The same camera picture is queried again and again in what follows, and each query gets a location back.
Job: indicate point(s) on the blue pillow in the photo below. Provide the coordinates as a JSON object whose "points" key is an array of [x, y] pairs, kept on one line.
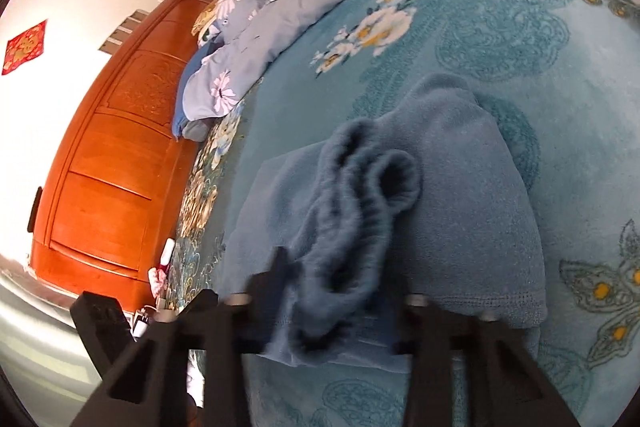
{"points": [[182, 107]]}

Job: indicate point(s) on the blue fleece pants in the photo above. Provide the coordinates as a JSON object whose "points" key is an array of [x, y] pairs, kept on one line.
{"points": [[450, 207]]}

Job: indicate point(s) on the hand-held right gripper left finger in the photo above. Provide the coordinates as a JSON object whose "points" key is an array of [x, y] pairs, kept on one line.
{"points": [[277, 277]]}

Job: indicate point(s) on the pink cloth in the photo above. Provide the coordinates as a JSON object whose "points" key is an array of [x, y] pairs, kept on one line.
{"points": [[157, 282]]}

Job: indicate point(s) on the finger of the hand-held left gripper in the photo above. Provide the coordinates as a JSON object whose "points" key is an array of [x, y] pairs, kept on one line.
{"points": [[102, 327]]}

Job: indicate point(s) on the red wall decoration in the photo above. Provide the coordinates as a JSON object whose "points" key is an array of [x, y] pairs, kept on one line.
{"points": [[25, 47]]}

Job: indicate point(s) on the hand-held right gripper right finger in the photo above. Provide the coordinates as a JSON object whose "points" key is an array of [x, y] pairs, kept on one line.
{"points": [[425, 332]]}

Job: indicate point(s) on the small white object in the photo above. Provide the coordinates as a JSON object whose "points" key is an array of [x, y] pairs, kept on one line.
{"points": [[142, 324]]}

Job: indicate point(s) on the white bottle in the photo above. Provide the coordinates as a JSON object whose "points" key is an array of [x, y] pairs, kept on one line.
{"points": [[167, 252]]}

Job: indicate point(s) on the yellow floral pillow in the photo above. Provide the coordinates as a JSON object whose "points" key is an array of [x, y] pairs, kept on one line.
{"points": [[205, 19]]}

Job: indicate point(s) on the small black wall object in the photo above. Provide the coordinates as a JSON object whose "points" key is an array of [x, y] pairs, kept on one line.
{"points": [[36, 209]]}

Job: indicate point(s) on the grey striped wall fixture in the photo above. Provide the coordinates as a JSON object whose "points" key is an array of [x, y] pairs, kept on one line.
{"points": [[122, 34]]}

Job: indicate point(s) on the orange wooden headboard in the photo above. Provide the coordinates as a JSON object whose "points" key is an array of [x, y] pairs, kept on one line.
{"points": [[100, 182]]}

